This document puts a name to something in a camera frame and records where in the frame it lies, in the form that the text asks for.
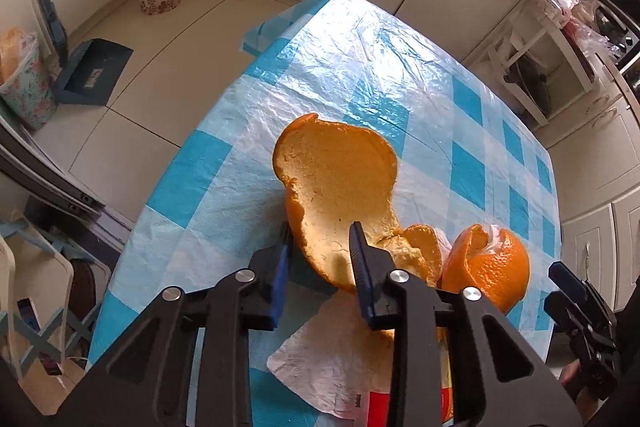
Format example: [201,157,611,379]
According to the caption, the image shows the large orange peel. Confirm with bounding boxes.
[272,114,449,293]

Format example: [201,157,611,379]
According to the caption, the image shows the white paper napkin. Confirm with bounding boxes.
[267,291,394,425]

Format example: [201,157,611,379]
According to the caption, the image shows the round orange peel piece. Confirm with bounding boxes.
[440,223,530,314]

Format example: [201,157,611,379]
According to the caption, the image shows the yellow red tape package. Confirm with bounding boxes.
[355,327,454,426]

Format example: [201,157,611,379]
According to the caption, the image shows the floral lined trash bin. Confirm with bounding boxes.
[1,27,58,130]

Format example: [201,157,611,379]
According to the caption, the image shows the blue checked plastic tablecloth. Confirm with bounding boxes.
[89,0,561,361]

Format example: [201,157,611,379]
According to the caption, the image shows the black pan on shelf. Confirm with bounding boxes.
[503,55,551,117]

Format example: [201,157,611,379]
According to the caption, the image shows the white corner shelf rack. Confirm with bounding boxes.
[464,0,598,129]

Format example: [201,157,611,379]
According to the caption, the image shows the blue dustpan on floor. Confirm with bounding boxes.
[52,38,134,106]

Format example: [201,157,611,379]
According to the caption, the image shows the plastic bags on counter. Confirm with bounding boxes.
[556,0,620,60]

